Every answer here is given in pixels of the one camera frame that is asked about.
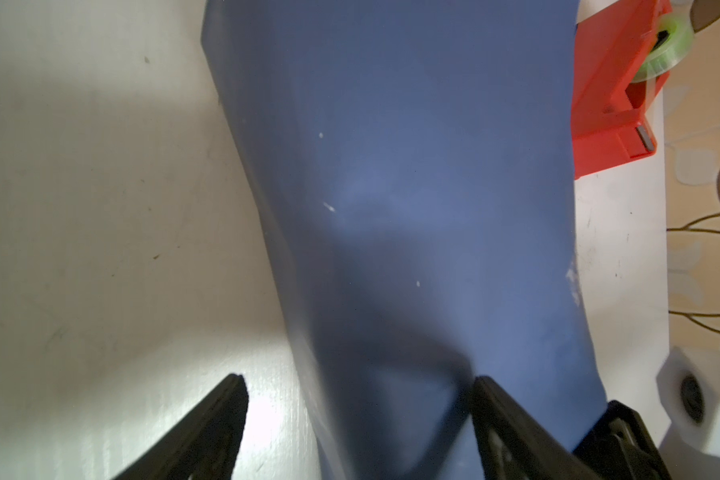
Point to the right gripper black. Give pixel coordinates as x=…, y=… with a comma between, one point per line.
x=619, y=447

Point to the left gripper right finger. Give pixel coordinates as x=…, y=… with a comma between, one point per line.
x=512, y=444

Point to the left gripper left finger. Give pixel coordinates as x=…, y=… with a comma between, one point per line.
x=205, y=443

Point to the light blue wrapping paper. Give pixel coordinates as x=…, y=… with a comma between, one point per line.
x=412, y=165

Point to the red tape dispenser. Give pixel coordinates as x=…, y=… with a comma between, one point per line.
x=623, y=57

